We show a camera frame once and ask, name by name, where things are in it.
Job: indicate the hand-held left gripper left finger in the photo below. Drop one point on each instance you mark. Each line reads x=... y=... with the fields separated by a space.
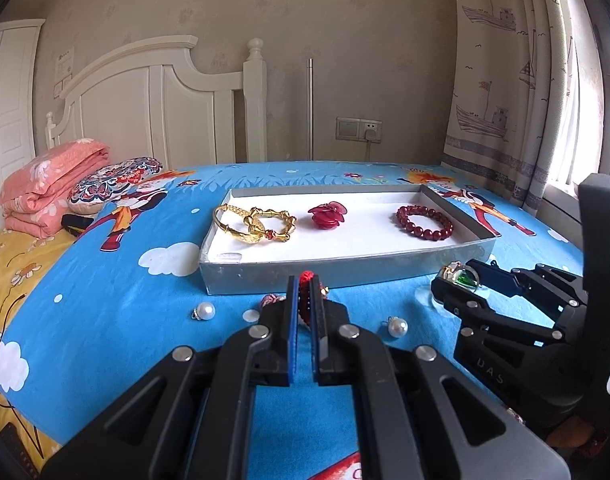
x=294 y=310

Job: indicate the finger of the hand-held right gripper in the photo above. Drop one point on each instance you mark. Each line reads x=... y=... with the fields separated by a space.
x=500 y=277
x=465 y=300

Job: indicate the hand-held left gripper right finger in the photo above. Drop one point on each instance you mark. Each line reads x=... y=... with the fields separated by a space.
x=315 y=350

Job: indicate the silver rings with green stone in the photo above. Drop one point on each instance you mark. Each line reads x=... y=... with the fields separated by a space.
x=455 y=272

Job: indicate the gold bamboo bangle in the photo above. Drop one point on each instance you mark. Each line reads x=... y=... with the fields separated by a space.
x=285 y=220

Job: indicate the grey shallow cardboard box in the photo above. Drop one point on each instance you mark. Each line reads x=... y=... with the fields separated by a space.
x=360 y=240

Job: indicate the red rose brooch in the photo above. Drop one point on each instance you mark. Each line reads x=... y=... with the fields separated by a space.
x=327 y=215

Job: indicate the gold rhinestone bangle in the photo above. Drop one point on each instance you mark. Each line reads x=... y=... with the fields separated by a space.
x=217 y=217

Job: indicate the white pearl pendant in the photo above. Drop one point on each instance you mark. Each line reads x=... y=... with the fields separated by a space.
x=206 y=311
x=398 y=329

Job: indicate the blue cartoon tablecloth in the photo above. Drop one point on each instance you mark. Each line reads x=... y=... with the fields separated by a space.
x=135 y=310

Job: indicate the ship print curtain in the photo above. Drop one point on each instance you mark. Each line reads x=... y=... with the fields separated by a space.
x=495 y=85

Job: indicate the patterned round pillow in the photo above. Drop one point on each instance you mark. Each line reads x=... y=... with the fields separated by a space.
x=115 y=180

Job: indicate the white wooden headboard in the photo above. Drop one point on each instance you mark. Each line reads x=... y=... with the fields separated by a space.
x=135 y=105

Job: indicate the pink folded quilt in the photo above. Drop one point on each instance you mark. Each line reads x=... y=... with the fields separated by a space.
x=50 y=180

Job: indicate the yellow floral bedsheet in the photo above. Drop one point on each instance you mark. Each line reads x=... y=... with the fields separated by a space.
x=15 y=260

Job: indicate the white wardrobe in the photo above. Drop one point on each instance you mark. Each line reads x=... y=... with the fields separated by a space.
x=10 y=110

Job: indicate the beige wall socket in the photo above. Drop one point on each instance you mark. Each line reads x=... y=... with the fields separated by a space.
x=347 y=129

